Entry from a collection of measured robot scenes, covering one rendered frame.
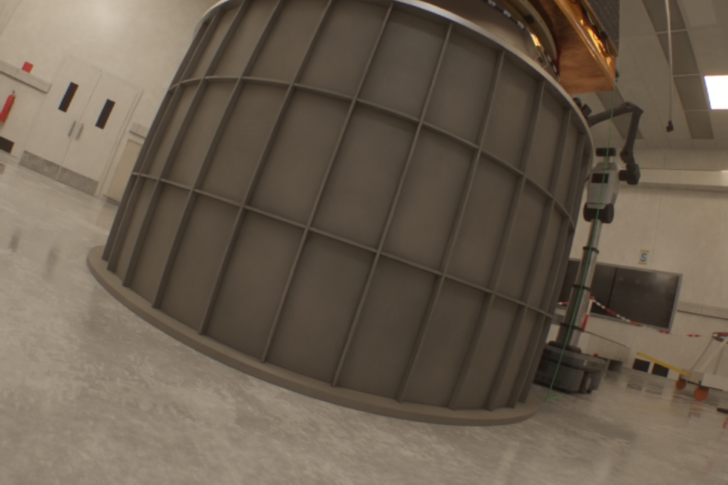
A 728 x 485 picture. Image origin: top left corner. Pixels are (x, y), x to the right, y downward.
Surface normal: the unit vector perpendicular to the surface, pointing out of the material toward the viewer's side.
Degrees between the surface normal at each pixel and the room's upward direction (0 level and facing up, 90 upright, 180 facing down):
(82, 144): 90
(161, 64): 90
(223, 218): 90
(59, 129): 90
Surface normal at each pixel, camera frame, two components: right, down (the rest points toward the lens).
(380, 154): 0.08, -0.14
